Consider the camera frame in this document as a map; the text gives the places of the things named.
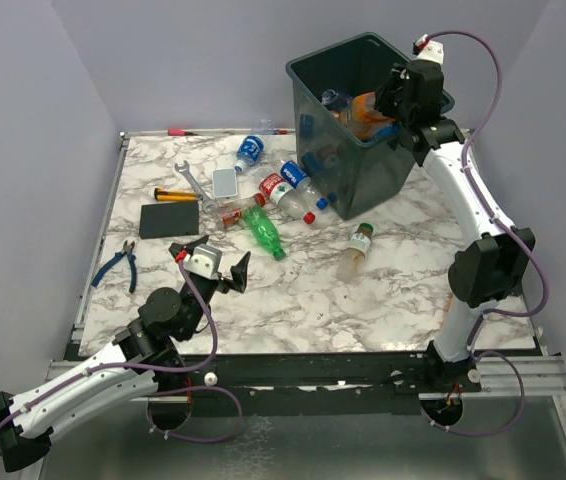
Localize blue label crushed bottle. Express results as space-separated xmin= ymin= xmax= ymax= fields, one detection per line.
xmin=366 ymin=124 xmax=400 ymax=142

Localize large orange label bottle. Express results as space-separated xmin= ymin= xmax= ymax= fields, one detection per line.
xmin=337 ymin=92 xmax=395 ymax=141

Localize red label water bottle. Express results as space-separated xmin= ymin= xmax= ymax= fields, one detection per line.
xmin=259 ymin=173 xmax=316 ymax=225

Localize green cap tea bottle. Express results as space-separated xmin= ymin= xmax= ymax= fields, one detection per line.
xmin=335 ymin=223 xmax=374 ymax=283

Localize orange juice bottle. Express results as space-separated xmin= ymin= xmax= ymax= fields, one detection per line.
xmin=445 ymin=294 xmax=455 ymax=318

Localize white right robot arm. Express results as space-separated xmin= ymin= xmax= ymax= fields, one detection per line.
xmin=375 ymin=60 xmax=535 ymax=391

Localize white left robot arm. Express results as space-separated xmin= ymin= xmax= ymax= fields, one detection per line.
xmin=0 ymin=237 xmax=251 ymax=472

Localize dark green plastic bin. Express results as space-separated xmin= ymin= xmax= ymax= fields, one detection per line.
xmin=286 ymin=33 xmax=454 ymax=220

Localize pepsi bottle beside bin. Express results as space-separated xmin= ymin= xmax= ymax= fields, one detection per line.
xmin=280 ymin=160 xmax=329 ymax=211

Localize black flat box left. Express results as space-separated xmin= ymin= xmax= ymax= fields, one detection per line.
xmin=139 ymin=201 xmax=199 ymax=239

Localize yellow utility knife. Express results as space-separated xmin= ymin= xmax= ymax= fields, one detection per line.
xmin=153 ymin=188 xmax=200 ymax=202

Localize silver wrench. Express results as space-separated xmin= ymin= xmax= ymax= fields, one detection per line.
xmin=174 ymin=161 xmax=219 ymax=214

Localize green plastic bottle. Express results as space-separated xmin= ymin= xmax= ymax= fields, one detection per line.
xmin=242 ymin=205 xmax=286 ymax=261

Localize red cap bottle small label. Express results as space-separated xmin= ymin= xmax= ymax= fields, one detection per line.
xmin=212 ymin=193 xmax=266 ymax=230

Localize white grey power bank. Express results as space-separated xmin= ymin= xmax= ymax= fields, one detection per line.
xmin=212 ymin=168 xmax=238 ymax=199

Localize red screwdriver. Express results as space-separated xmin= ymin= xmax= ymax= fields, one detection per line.
xmin=167 ymin=129 xmax=198 ymax=137

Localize blue label bottle far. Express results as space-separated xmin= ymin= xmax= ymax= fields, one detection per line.
xmin=234 ymin=135 xmax=264 ymax=173

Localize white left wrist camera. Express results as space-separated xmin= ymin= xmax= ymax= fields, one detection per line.
xmin=183 ymin=244 xmax=222 ymax=280

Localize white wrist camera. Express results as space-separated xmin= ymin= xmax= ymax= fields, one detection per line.
xmin=412 ymin=34 xmax=444 ymax=66
xmin=183 ymin=244 xmax=222 ymax=280

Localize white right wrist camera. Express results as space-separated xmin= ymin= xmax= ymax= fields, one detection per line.
xmin=412 ymin=34 xmax=444 ymax=66

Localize blue handled pliers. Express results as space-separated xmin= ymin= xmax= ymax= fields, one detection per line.
xmin=90 ymin=240 xmax=137 ymax=293

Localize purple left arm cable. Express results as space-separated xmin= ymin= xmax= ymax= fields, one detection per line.
xmin=0 ymin=254 xmax=244 ymax=459

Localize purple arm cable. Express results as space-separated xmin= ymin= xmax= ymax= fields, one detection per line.
xmin=420 ymin=30 xmax=552 ymax=436
xmin=0 ymin=254 xmax=244 ymax=459

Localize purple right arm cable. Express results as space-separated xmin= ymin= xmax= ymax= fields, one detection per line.
xmin=420 ymin=30 xmax=552 ymax=436

